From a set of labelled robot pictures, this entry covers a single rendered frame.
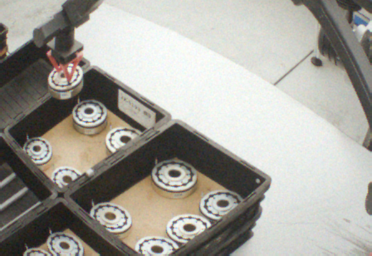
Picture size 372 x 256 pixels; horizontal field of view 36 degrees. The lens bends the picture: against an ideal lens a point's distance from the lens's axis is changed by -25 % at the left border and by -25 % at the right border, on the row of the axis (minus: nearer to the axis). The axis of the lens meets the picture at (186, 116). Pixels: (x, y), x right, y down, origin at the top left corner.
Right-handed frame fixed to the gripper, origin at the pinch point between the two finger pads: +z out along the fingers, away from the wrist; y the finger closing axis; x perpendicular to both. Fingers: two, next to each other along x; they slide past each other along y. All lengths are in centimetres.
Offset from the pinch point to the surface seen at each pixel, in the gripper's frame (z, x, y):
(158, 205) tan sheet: 22.5, 1.8, 31.1
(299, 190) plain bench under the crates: 37, 41, 48
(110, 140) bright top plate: 19.3, 7.0, 10.3
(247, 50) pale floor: 108, 162, -64
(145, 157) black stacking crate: 16.9, 7.6, 21.9
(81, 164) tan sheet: 21.9, -3.2, 9.0
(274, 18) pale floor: 109, 205, -76
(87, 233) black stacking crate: 16.2, -22.4, 31.5
